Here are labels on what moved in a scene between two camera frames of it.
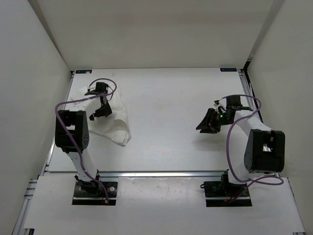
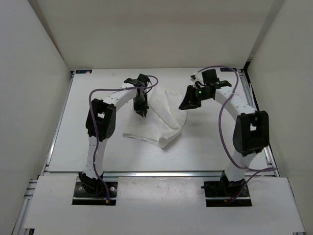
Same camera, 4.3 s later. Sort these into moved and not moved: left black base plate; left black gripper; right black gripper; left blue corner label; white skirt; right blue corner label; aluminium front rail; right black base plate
Moved: left black gripper; white skirt; right black gripper
Not moved: aluminium front rail; left black base plate; right blue corner label; left blue corner label; right black base plate
